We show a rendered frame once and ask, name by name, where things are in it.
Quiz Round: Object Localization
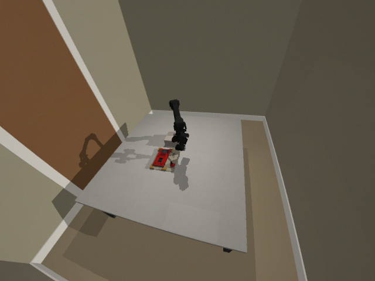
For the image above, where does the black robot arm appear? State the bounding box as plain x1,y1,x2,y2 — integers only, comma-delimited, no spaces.
169,99,187,143

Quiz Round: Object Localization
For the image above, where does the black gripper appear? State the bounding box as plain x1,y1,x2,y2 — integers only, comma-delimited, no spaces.
175,133,189,151

